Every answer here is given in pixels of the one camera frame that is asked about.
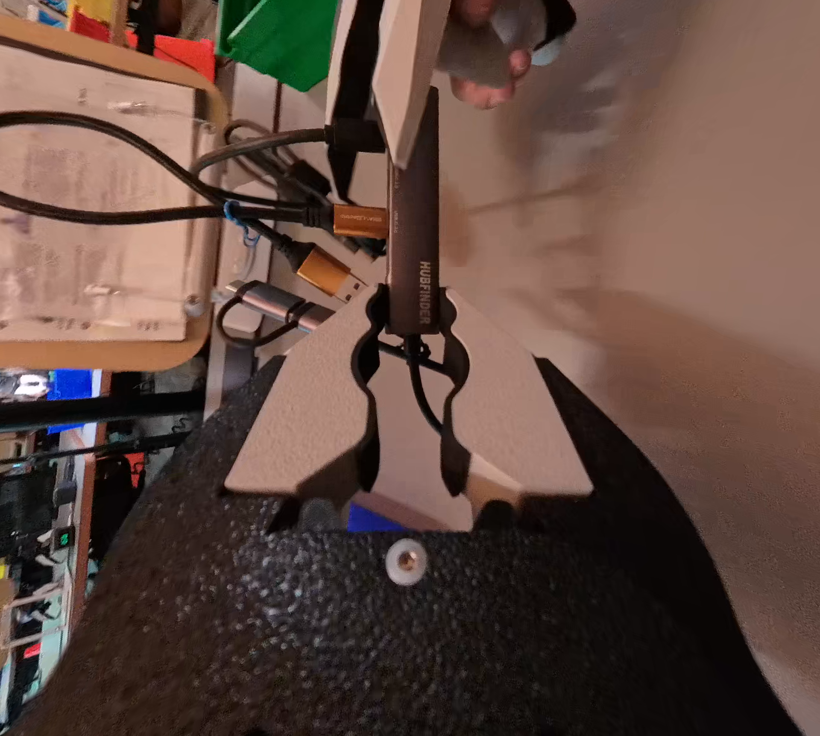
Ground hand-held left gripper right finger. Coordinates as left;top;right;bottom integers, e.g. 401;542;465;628
441;287;595;505

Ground black pole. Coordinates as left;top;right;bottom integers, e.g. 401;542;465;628
0;390;206;432

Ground grey desk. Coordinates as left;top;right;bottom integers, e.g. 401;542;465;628
205;0;820;736

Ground grey cable with black plug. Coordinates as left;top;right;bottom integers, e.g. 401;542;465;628
192;120;385;186
224;121;334;202

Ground black cable with gold plugs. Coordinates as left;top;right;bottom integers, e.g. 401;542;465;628
0;111;390;304

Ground wooden document stand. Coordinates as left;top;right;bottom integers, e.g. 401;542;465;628
0;15;270;423

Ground instruction paper sheets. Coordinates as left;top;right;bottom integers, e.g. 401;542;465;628
0;44;201;343

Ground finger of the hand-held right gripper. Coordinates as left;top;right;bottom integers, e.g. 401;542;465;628
372;0;460;170
325;0;386;205

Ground green bin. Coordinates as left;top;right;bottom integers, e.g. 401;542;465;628
217;0;352;93

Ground red bin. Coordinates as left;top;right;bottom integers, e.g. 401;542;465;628
125;31;217;85

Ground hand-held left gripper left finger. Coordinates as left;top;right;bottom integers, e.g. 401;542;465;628
223;284;390;503

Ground grey USB adapter plug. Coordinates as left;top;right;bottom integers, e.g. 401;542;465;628
217;280;335;359

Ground dark USB hub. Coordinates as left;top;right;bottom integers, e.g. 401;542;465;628
378;85;472;436

